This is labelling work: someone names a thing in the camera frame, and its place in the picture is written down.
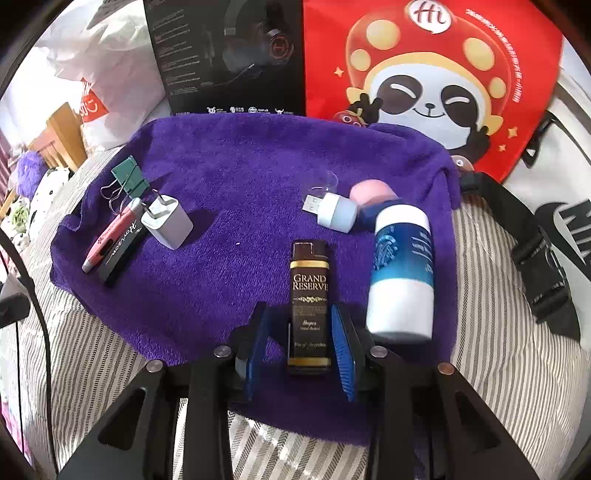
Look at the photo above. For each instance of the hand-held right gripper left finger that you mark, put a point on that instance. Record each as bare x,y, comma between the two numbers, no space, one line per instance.
256,350

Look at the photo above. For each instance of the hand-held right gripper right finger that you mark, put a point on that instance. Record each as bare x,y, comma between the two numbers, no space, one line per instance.
344,350

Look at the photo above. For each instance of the black and gold lighter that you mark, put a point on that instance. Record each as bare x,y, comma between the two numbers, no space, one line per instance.
309,286

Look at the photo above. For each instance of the white and blue bottle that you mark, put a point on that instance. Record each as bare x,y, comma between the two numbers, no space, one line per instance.
401,277

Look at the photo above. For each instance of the pink pen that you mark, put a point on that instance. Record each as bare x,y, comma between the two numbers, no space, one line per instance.
111,235

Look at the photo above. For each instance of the black rectangular tube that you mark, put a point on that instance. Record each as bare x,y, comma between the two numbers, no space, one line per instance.
122,251

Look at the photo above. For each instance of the white USB night light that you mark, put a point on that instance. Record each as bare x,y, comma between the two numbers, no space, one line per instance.
339,210

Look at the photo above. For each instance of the white power adapter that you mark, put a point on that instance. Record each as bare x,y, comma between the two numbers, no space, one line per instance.
168,226

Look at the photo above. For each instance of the small clear glass cup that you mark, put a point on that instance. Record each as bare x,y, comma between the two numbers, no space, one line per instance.
323,182

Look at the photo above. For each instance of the green binder clip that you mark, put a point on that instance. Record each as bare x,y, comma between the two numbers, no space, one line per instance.
131,177

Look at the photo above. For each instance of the plush toys beside bed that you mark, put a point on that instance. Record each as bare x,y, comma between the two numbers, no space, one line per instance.
51,182

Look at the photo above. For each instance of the purple plush toy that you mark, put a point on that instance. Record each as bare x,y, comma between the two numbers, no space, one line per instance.
30,170

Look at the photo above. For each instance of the purple towel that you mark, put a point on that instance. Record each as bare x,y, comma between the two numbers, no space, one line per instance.
231,184

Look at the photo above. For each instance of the wooden headboard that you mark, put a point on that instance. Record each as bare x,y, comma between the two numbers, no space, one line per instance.
64,134

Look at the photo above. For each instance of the white plastic shopping bag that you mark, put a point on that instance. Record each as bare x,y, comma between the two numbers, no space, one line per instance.
115,69

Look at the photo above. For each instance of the white waist bag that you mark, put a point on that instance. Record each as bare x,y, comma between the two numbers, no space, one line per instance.
568,152

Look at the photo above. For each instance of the black headset box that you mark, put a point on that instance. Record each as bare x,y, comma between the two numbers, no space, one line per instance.
194,55

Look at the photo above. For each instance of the red panda print paper bag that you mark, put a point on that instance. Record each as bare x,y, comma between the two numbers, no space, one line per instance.
332,46

